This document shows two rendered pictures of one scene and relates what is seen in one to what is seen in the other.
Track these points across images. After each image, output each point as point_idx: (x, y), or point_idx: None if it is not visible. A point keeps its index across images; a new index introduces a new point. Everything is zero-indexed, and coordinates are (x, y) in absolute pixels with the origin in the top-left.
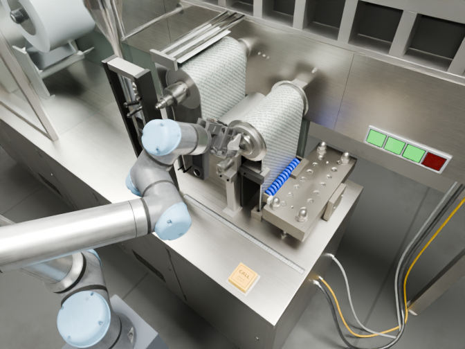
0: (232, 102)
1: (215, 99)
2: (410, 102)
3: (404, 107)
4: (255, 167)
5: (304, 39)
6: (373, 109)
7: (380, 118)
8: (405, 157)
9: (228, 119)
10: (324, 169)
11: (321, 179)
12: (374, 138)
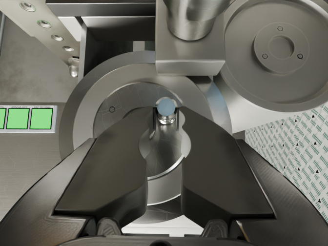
0: (263, 124)
1: (302, 171)
2: (16, 184)
3: (21, 174)
4: (109, 26)
5: (162, 225)
6: (55, 156)
7: (43, 148)
8: (2, 108)
9: (254, 125)
10: (74, 43)
11: (57, 30)
12: (43, 116)
